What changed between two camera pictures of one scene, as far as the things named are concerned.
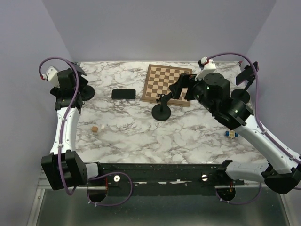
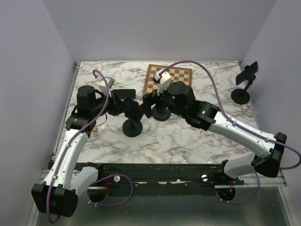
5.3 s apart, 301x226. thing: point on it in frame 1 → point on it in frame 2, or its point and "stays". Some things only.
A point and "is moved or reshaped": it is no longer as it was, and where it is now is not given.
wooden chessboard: x=158 y=81 stays
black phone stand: x=161 y=112 stays
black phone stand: x=87 y=93 is moved or reshaped
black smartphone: x=123 y=94 stays
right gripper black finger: x=176 y=88 → x=146 y=107
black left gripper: x=56 y=92 → x=118 y=106
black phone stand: x=241 y=95 stays
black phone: x=79 y=68 → x=133 y=111
